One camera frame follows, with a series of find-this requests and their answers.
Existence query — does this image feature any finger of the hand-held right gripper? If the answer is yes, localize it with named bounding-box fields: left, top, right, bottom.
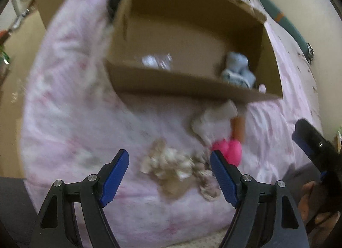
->
left=292, top=119, right=342, bottom=182

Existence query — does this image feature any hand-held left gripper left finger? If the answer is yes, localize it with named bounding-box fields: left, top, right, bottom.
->
left=31, top=150, right=130, bottom=248

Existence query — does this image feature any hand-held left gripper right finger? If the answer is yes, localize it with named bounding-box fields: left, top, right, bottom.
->
left=210, top=150, right=310, bottom=248

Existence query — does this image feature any beige frilly scrunchie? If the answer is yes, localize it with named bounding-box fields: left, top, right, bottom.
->
left=140, top=139, right=174, bottom=181
left=192, top=154, right=221, bottom=202
left=171, top=149, right=194, bottom=181

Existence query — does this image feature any bright pink toy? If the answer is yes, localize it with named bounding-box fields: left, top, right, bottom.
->
left=211, top=139, right=243, bottom=167

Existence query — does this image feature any brown cardboard tube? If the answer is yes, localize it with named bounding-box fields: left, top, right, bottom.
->
left=231, top=116, right=246, bottom=141

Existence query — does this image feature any white striped sock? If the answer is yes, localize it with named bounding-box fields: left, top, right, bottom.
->
left=191, top=100, right=238, bottom=144

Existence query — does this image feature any cardboard box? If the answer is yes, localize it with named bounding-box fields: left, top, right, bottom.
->
left=103, top=0, right=284, bottom=104

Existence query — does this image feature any person's right hand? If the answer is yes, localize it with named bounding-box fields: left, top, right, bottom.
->
left=298, top=181, right=342, bottom=235

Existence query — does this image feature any dark fabric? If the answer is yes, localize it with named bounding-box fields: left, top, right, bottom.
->
left=0, top=176, right=39, bottom=248
left=282, top=162, right=321, bottom=203

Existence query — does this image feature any pink printed blanket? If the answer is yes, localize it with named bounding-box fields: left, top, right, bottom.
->
left=20, top=0, right=325, bottom=244

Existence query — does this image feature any light blue fluffy plush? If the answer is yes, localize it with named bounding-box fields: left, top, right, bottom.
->
left=220, top=51, right=257, bottom=89

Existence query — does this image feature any teal bolster with orange band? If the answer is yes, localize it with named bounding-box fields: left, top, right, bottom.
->
left=257, top=0, right=314, bottom=64

